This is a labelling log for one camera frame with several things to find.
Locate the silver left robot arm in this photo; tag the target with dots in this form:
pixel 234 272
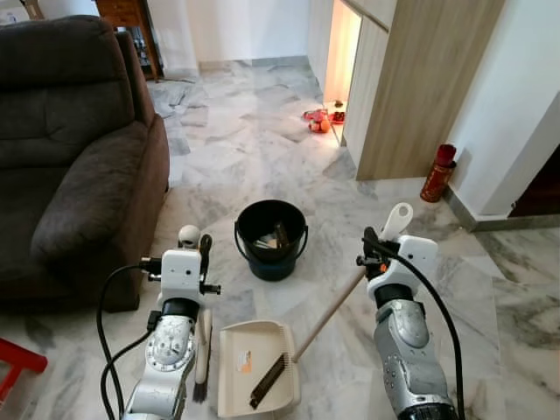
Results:
pixel 171 350

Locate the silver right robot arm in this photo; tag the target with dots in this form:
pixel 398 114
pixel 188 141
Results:
pixel 407 350

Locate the dark blue plastic bucket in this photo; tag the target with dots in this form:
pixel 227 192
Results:
pixel 271 267

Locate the crumpled grey scrap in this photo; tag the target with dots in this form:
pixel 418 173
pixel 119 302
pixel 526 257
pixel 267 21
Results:
pixel 278 236

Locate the red cylindrical canister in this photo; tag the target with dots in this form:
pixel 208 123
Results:
pixel 436 179

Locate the black toothed strip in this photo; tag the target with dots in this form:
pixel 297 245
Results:
pixel 267 382

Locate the red and orange altar offerings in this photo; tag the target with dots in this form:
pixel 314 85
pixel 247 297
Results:
pixel 317 118

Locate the light wooden cabinet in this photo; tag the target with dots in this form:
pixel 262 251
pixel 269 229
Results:
pixel 420 87

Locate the dark wooden stairs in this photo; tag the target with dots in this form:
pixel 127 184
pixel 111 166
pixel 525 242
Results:
pixel 542 197

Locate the dark brown fabric sofa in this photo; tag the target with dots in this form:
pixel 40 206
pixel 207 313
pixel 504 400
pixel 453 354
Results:
pixel 70 131

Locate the red plastic stool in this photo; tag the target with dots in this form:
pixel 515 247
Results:
pixel 22 357

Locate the brown wooden side table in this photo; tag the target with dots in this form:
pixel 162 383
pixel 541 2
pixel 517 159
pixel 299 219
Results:
pixel 122 10

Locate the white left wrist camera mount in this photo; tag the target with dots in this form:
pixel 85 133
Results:
pixel 181 276

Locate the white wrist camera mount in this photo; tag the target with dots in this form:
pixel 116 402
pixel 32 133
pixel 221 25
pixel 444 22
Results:
pixel 411 258
pixel 181 276

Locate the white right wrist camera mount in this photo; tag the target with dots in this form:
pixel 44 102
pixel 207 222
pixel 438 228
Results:
pixel 411 258

